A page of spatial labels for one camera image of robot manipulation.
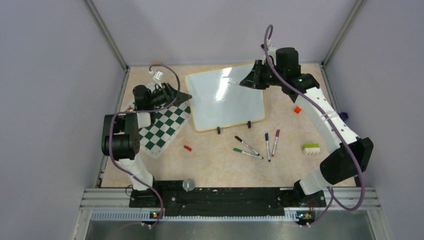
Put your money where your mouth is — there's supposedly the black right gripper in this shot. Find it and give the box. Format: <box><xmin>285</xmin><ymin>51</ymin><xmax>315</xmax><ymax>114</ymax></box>
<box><xmin>241</xmin><ymin>59</ymin><xmax>285</xmax><ymax>90</ymax></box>

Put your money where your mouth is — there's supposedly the black whiteboard marker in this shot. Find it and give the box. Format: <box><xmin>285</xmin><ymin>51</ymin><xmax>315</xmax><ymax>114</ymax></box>
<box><xmin>234</xmin><ymin>135</ymin><xmax>260</xmax><ymax>156</ymax></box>

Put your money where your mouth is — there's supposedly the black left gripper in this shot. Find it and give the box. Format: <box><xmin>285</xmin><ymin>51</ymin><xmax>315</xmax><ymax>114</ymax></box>
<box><xmin>147</xmin><ymin>82</ymin><xmax>191</xmax><ymax>108</ymax></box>

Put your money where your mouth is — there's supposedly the red marker cap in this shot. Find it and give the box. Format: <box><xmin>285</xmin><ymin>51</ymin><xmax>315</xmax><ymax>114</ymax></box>
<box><xmin>183</xmin><ymin>145</ymin><xmax>192</xmax><ymax>152</ymax></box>

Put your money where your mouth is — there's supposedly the red whiteboard marker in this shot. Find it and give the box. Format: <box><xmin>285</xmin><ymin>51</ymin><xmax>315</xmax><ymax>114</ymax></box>
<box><xmin>227</xmin><ymin>81</ymin><xmax>240</xmax><ymax>85</ymax></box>

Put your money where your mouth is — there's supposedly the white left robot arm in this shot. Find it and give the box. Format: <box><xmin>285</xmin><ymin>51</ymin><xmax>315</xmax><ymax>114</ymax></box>
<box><xmin>101</xmin><ymin>83</ymin><xmax>192</xmax><ymax>207</ymax></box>

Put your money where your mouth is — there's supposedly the purple block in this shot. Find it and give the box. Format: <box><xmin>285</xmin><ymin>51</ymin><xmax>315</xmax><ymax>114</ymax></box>
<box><xmin>338</xmin><ymin>112</ymin><xmax>349</xmax><ymax>122</ymax></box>

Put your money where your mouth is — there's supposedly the grey round knob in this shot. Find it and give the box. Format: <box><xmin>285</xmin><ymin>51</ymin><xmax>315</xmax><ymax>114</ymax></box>
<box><xmin>182</xmin><ymin>178</ymin><xmax>196</xmax><ymax>192</ymax></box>

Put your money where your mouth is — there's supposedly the green white chessboard mat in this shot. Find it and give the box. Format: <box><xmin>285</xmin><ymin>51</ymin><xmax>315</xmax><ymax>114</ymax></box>
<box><xmin>138</xmin><ymin>102</ymin><xmax>192</xmax><ymax>159</ymax></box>

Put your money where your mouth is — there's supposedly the orange red block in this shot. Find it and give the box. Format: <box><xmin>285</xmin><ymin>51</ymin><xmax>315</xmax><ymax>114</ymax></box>
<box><xmin>294</xmin><ymin>106</ymin><xmax>302</xmax><ymax>114</ymax></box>

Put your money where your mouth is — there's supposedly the purple whiteboard marker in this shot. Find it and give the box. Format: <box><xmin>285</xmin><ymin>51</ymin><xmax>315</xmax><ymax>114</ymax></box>
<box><xmin>271</xmin><ymin>129</ymin><xmax>280</xmax><ymax>157</ymax></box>

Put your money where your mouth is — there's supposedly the blue whiteboard marker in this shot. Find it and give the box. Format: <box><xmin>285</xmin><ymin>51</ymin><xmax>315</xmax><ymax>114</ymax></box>
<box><xmin>264</xmin><ymin>133</ymin><xmax>271</xmax><ymax>163</ymax></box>

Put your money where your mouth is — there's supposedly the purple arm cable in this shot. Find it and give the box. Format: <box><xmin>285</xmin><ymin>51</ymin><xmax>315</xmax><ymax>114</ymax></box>
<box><xmin>108</xmin><ymin>62</ymin><xmax>182</xmax><ymax>229</ymax></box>
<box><xmin>262</xmin><ymin>24</ymin><xmax>367</xmax><ymax>229</ymax></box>

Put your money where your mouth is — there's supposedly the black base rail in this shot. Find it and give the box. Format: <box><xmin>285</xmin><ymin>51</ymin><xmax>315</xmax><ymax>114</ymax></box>
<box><xmin>129</xmin><ymin>180</ymin><xmax>327</xmax><ymax>217</ymax></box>

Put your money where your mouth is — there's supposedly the green whiteboard marker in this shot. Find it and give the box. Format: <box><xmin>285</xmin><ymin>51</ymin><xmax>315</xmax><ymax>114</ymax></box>
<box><xmin>232</xmin><ymin>148</ymin><xmax>264</xmax><ymax>160</ymax></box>

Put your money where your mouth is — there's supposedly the green white toy brick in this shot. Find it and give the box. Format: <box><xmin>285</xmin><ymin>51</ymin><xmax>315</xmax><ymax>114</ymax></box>
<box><xmin>301</xmin><ymin>143</ymin><xmax>321</xmax><ymax>155</ymax></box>

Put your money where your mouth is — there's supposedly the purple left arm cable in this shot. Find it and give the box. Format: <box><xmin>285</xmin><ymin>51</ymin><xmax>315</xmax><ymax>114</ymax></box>
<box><xmin>108</xmin><ymin>62</ymin><xmax>182</xmax><ymax>229</ymax></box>

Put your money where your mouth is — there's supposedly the yellow framed whiteboard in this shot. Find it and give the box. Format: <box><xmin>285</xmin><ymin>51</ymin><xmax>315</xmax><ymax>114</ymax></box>
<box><xmin>184</xmin><ymin>62</ymin><xmax>266</xmax><ymax>132</ymax></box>

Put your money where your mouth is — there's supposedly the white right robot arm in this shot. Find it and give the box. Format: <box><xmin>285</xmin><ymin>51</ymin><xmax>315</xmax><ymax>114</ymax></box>
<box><xmin>240</xmin><ymin>46</ymin><xmax>374</xmax><ymax>206</ymax></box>

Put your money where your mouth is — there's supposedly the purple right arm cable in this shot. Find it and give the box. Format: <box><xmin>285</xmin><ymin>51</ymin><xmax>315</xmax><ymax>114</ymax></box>
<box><xmin>262</xmin><ymin>24</ymin><xmax>367</xmax><ymax>229</ymax></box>

